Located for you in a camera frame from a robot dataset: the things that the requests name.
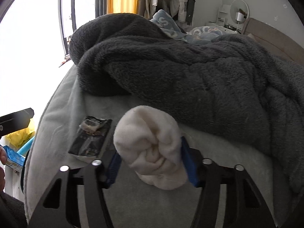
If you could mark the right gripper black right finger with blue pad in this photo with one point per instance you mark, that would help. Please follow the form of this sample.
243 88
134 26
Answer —
245 206

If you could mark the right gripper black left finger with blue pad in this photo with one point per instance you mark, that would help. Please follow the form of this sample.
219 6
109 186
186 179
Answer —
58 206

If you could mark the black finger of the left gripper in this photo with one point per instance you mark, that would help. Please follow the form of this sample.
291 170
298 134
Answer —
15 121

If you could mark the white sock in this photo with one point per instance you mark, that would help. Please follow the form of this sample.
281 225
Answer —
149 142

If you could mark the person's left hand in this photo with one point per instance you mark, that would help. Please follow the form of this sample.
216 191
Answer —
3 158

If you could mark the crumpled yellow plastic bag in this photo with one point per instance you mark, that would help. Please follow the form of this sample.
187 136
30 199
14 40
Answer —
18 139

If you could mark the blue toy guitar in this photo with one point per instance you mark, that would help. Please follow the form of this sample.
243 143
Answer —
26 147

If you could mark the blue snack bag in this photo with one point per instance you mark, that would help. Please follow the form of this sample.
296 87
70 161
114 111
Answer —
14 160

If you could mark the black silver snack wrapper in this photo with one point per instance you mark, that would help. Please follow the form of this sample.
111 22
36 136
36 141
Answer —
90 138

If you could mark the grey bed mattress sheet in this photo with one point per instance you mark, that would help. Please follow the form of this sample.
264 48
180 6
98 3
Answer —
131 202

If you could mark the dark grey fleece blanket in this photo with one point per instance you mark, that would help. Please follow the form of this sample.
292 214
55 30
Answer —
232 86

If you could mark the black framed window door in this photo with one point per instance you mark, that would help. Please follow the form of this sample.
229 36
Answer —
67 22

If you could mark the brown bed headboard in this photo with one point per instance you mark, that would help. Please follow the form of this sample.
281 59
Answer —
273 40

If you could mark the white dressing table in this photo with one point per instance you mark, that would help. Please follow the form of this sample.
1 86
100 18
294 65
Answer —
224 22

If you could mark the round vanity mirror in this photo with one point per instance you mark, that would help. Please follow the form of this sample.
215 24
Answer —
239 11

